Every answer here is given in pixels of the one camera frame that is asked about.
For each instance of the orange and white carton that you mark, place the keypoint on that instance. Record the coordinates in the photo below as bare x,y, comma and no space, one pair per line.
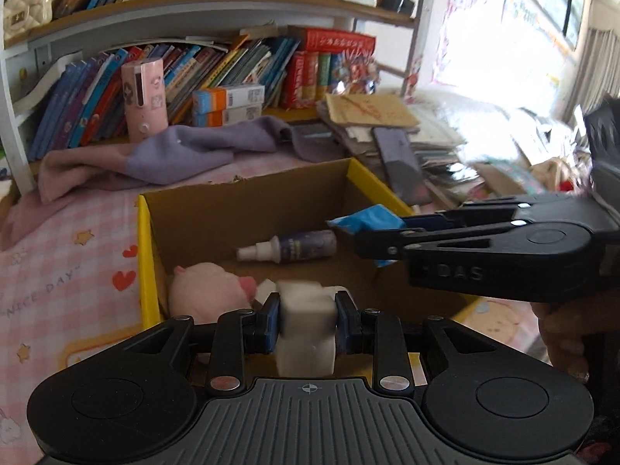
227,116
227,98

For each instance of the purple and pink cloth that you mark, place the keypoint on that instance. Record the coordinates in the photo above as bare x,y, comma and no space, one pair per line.
169,155

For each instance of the person's right hand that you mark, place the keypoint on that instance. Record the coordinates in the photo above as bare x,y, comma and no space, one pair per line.
562,334

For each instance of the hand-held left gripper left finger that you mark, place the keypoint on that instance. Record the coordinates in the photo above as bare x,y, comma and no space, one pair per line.
271,322

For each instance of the white curtain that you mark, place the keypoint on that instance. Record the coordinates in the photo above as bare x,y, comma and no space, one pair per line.
598,58

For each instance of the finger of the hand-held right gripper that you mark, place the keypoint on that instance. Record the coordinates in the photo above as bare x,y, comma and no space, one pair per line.
387,242
426,221

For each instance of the white bookshelf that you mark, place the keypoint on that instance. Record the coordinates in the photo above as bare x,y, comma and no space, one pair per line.
193,9

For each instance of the pink pig plush toy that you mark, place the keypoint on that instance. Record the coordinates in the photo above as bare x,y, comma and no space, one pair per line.
203,295

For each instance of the pink cylindrical appliance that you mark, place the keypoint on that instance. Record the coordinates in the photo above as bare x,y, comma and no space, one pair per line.
145,101

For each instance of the brown paper envelope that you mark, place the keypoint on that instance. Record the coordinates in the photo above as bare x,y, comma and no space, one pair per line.
373,111

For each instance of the smartphone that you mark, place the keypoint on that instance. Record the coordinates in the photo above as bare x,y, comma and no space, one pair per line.
402,164

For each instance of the white soft block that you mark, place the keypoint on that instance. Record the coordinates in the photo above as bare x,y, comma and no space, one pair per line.
307,329

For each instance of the pile of papers and booklets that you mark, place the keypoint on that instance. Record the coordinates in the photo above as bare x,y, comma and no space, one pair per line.
445,145

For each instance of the thick red book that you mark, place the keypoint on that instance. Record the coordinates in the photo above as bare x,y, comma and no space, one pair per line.
334,39

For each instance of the red standing books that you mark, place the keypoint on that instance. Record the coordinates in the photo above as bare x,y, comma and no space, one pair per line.
305,80

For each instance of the white quilted handbag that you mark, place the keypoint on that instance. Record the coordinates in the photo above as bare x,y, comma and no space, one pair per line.
26,7

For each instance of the row of children's books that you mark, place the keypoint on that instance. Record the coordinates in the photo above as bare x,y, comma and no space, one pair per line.
87,106

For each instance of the blue plastic packet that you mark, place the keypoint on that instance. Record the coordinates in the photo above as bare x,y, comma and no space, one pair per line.
368,218

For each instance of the yellow cardboard box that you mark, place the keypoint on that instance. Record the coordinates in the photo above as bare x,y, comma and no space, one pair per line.
242,213

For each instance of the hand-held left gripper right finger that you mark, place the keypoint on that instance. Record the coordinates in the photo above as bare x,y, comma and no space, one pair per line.
345,322

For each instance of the pink wall poster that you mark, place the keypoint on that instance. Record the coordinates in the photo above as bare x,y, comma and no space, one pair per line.
470,19

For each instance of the white spray bottle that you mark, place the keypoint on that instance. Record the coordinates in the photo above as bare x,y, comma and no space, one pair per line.
295,246

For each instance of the colourful cartoon print card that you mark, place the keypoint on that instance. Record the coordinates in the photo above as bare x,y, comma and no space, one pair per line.
356,72

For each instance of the cartoon sticker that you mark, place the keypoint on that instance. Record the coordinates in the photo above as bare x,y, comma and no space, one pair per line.
411,77

